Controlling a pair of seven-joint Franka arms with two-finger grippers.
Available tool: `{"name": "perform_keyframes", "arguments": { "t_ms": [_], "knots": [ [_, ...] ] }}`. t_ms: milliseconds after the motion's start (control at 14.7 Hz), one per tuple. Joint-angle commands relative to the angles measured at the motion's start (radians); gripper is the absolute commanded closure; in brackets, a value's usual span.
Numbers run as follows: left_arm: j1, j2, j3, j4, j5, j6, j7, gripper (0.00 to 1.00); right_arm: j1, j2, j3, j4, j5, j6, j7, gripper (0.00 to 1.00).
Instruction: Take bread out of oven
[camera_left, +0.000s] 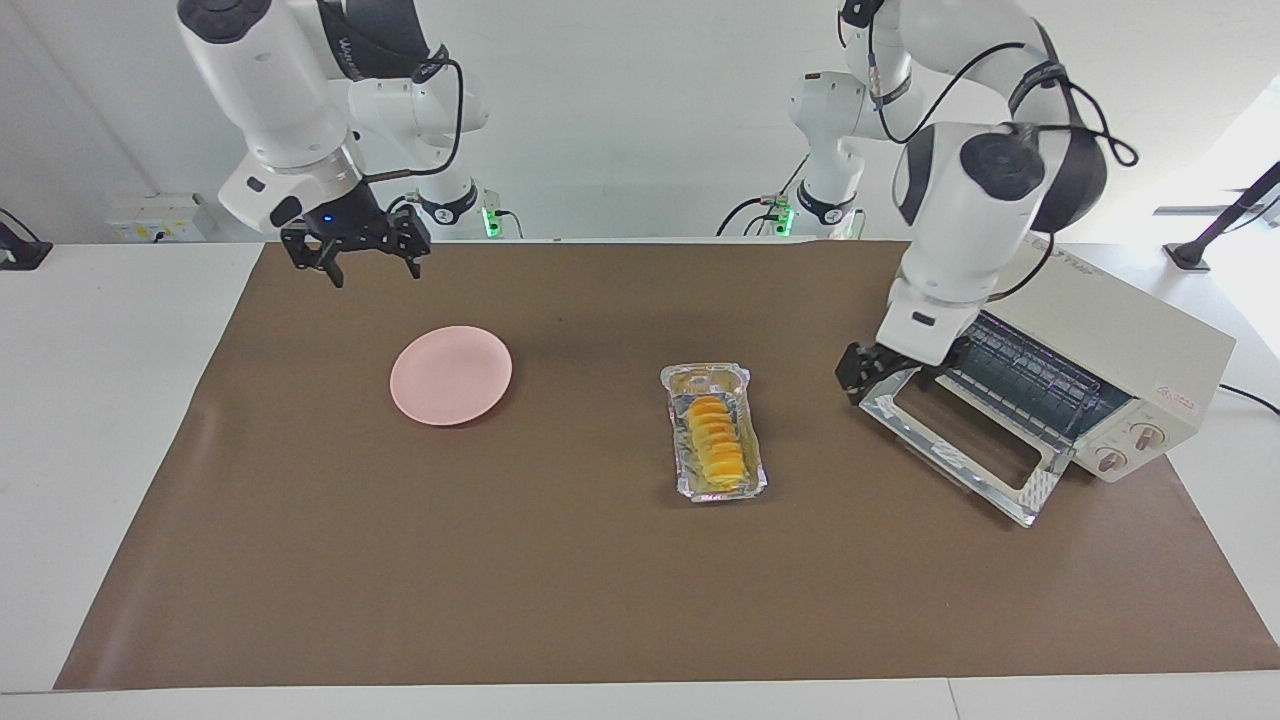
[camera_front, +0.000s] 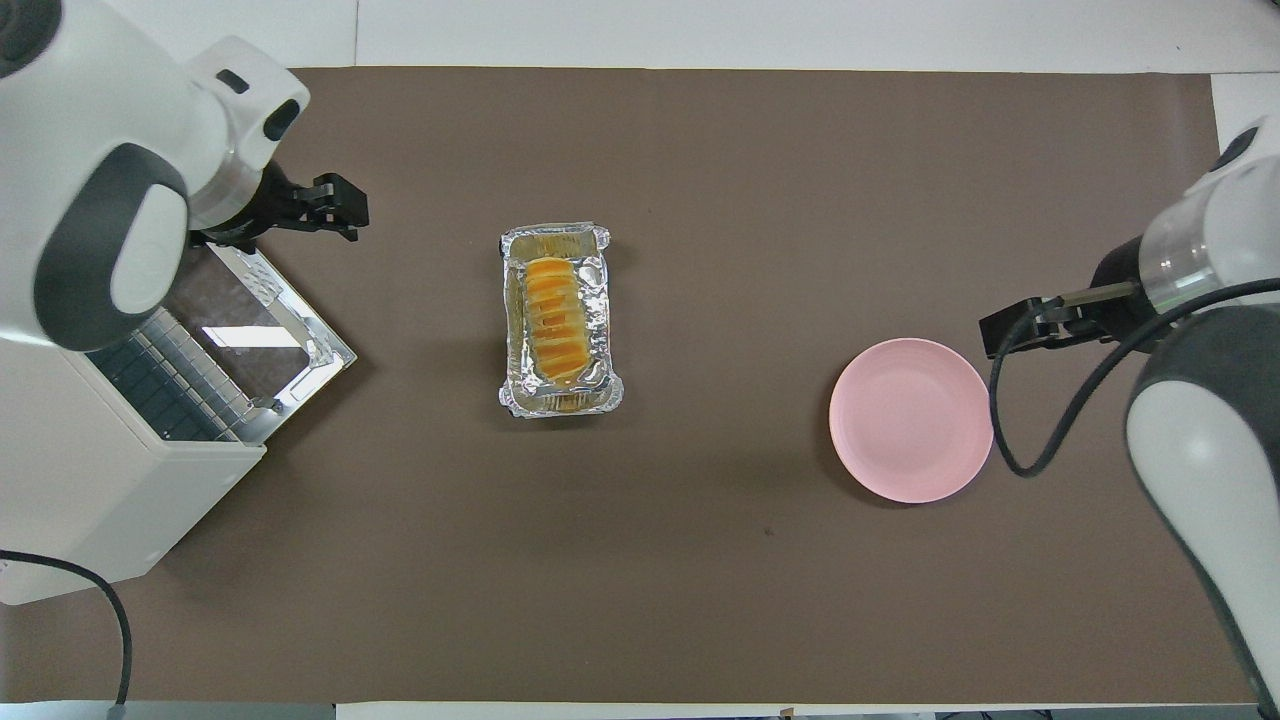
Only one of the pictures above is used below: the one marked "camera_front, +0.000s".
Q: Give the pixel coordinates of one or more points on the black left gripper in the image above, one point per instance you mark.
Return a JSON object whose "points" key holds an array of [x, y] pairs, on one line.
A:
{"points": [[265, 205]]}

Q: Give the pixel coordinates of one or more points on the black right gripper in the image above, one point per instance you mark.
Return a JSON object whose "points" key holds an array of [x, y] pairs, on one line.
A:
{"points": [[1120, 295]]}

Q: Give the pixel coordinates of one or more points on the golden ridged bread loaf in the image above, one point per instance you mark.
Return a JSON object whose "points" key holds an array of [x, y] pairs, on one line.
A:
{"points": [[555, 320]]}

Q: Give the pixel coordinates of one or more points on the aluminium foil tray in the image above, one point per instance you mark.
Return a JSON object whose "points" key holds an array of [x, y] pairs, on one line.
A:
{"points": [[604, 300]]}

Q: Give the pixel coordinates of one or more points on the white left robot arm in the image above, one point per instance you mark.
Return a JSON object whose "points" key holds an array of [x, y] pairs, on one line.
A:
{"points": [[90, 130]]}

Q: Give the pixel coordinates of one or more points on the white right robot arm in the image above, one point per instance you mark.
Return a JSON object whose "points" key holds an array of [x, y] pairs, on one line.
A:
{"points": [[1215, 450]]}

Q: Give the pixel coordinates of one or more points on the glass oven door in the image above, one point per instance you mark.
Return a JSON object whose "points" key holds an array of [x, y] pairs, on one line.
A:
{"points": [[250, 320]]}

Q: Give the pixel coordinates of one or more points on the metal oven rack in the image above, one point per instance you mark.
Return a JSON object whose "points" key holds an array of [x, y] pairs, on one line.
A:
{"points": [[165, 385]]}

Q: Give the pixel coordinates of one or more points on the white toaster oven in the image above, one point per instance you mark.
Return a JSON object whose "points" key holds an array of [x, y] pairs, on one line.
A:
{"points": [[90, 490]]}

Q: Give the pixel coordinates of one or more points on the pink round plate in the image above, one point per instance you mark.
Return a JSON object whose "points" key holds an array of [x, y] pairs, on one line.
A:
{"points": [[911, 420]]}

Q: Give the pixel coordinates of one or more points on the brown table mat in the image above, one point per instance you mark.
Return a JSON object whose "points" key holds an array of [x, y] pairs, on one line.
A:
{"points": [[700, 550]]}

